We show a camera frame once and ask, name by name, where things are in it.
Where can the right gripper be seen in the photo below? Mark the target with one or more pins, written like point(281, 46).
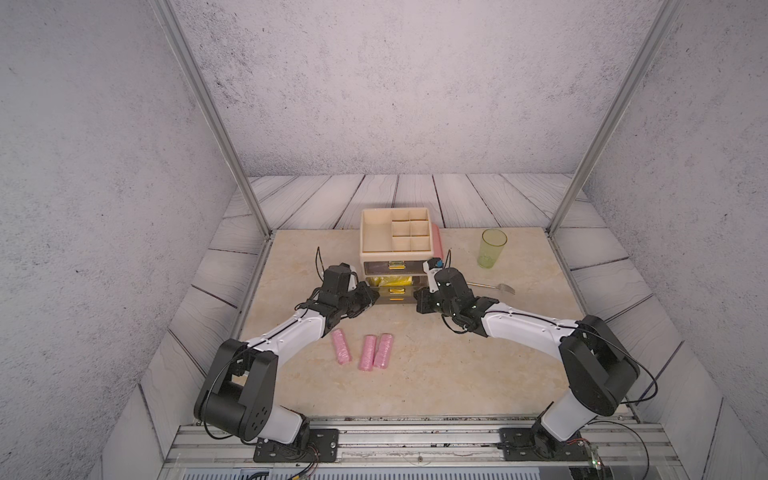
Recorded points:
point(422, 300)

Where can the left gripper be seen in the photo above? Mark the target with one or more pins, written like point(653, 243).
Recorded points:
point(367, 300)

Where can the transparent drawer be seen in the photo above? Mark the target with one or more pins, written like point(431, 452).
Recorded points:
point(418, 281)
point(394, 268)
point(396, 296)

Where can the beige drawer organizer cabinet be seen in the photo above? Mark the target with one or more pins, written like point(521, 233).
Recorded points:
point(395, 234)

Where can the yellow bag roll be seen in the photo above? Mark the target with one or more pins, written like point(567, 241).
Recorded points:
point(390, 281)

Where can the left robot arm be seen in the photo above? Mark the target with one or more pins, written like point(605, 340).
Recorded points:
point(238, 393)

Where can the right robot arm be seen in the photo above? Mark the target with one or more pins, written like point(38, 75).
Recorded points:
point(598, 368)

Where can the pink sponge block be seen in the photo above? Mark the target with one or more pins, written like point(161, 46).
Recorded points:
point(437, 247)

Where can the metal spoon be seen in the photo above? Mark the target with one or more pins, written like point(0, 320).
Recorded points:
point(502, 287)

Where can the pink bag roll left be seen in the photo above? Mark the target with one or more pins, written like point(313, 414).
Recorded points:
point(341, 348)

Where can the pink bag roll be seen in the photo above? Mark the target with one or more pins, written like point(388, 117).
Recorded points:
point(383, 351)
point(341, 348)
point(368, 353)

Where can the pink bag roll middle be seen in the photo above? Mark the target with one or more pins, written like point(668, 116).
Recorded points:
point(368, 353)

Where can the pink bag roll right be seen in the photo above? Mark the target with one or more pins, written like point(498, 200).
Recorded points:
point(383, 351)

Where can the green translucent cup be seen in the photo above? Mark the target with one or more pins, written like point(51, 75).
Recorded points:
point(492, 243)

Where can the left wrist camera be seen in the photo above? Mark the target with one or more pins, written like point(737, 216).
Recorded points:
point(339, 279)

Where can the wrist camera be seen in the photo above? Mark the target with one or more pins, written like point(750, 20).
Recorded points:
point(339, 279)
point(431, 267)

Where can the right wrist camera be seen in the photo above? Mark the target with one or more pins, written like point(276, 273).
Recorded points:
point(431, 267)

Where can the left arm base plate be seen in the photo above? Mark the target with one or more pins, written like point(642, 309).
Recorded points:
point(311, 445)

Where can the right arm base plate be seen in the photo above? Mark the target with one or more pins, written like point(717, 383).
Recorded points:
point(540, 447)

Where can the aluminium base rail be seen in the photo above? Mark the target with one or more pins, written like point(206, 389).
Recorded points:
point(480, 447)

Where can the left aluminium frame post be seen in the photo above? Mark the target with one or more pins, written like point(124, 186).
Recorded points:
point(192, 73)

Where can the aluminium frame post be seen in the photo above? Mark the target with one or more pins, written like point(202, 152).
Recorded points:
point(668, 11)
point(192, 73)

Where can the right aluminium frame post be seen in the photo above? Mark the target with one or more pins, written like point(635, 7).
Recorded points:
point(668, 11)

